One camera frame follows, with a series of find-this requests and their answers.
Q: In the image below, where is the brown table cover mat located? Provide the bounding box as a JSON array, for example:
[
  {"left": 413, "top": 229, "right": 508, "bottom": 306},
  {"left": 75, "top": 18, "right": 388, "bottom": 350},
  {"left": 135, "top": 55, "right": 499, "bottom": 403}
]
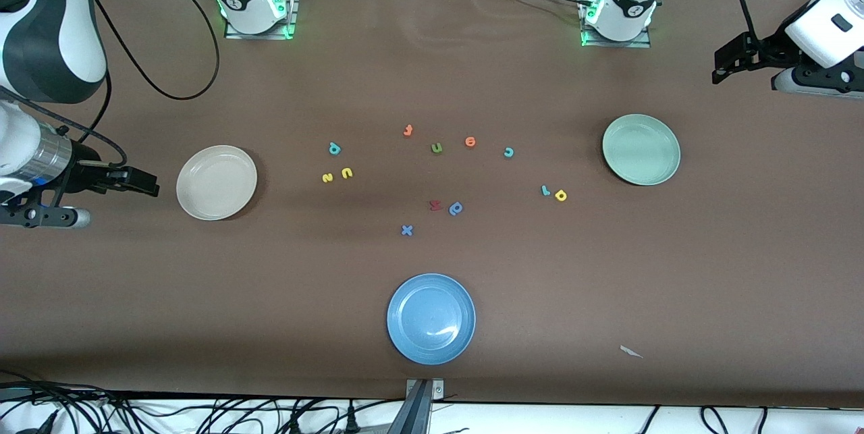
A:
[{"left": 0, "top": 0, "right": 864, "bottom": 409}]

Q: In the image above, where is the blue plate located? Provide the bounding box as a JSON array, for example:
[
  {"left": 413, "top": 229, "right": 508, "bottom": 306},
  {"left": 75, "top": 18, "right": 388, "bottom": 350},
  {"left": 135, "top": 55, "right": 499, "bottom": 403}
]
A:
[{"left": 387, "top": 273, "right": 477, "bottom": 366}]

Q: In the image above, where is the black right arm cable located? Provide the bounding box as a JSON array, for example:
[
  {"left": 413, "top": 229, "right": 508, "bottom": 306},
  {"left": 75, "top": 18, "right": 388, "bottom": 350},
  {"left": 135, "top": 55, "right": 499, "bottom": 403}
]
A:
[{"left": 0, "top": 0, "right": 221, "bottom": 168}]

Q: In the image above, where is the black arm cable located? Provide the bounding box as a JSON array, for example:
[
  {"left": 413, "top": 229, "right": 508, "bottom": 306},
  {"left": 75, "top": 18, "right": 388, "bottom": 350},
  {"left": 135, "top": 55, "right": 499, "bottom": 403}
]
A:
[
  {"left": 726, "top": 0, "right": 767, "bottom": 57},
  {"left": 0, "top": 0, "right": 221, "bottom": 168}
]

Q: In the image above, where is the pale green plate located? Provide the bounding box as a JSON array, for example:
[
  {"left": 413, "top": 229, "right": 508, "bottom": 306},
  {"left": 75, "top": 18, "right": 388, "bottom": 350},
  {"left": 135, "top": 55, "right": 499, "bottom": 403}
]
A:
[{"left": 602, "top": 113, "right": 682, "bottom": 186}]

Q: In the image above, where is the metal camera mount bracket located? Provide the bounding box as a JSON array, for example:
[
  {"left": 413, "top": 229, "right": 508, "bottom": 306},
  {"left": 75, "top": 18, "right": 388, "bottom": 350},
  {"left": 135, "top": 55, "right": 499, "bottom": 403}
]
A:
[{"left": 404, "top": 378, "right": 446, "bottom": 434}]

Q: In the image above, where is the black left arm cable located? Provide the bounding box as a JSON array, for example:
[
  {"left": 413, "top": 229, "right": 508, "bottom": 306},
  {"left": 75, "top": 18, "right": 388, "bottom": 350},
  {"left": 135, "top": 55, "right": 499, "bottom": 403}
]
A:
[{"left": 726, "top": 0, "right": 767, "bottom": 57}]

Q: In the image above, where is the beige brown plate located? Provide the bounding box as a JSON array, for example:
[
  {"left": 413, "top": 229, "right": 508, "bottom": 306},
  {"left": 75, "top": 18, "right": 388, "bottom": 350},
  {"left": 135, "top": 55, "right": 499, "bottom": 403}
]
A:
[{"left": 176, "top": 144, "right": 259, "bottom": 221}]

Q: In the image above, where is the black floor cable bundle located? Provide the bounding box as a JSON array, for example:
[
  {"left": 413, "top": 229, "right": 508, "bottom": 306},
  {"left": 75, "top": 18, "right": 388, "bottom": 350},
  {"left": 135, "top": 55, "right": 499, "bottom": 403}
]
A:
[{"left": 0, "top": 370, "right": 406, "bottom": 434}]

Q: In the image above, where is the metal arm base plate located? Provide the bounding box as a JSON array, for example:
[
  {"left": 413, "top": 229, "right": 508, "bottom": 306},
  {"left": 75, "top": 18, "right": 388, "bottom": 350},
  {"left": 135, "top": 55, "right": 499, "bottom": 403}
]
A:
[
  {"left": 579, "top": 0, "right": 653, "bottom": 49},
  {"left": 224, "top": 0, "right": 299, "bottom": 40}
]

